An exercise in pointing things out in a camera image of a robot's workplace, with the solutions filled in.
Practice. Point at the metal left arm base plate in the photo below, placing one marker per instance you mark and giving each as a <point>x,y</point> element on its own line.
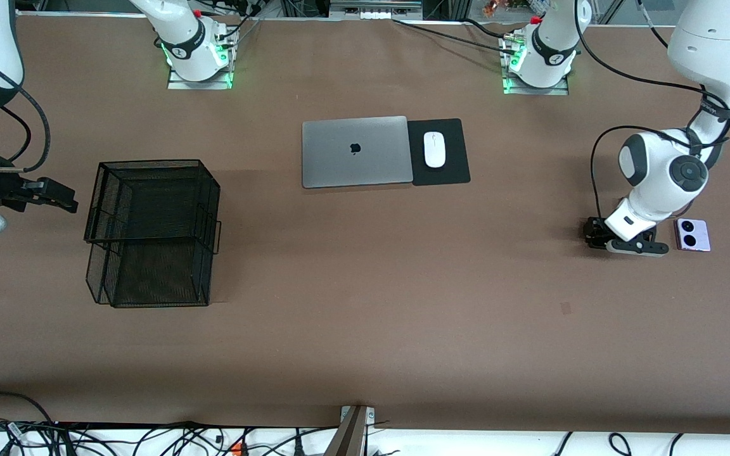
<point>536,91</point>

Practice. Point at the white computer mouse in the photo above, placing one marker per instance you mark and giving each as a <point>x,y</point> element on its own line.
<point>435,149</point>

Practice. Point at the grey power strip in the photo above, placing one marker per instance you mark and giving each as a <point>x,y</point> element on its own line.
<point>374,12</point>

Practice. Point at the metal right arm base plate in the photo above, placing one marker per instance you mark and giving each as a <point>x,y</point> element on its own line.
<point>200,85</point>

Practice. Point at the lilac flip phone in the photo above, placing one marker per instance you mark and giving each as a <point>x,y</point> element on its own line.
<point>702,234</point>

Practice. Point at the small black flip phone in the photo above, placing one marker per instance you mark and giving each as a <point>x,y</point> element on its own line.
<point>588,240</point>

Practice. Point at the orange plug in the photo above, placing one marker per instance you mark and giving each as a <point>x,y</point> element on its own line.
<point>236,449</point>

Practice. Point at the silver closed laptop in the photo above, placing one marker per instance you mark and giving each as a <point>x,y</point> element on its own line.
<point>339,158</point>

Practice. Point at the metal table edge bracket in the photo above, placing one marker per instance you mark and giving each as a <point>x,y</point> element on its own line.
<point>370,415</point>

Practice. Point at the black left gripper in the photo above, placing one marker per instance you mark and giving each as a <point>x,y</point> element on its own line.
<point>594,230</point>

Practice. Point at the grey metal pole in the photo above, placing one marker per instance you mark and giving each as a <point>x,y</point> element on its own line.
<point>347,440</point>

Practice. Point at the black mouse pad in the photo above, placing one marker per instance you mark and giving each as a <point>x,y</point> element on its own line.
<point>457,171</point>

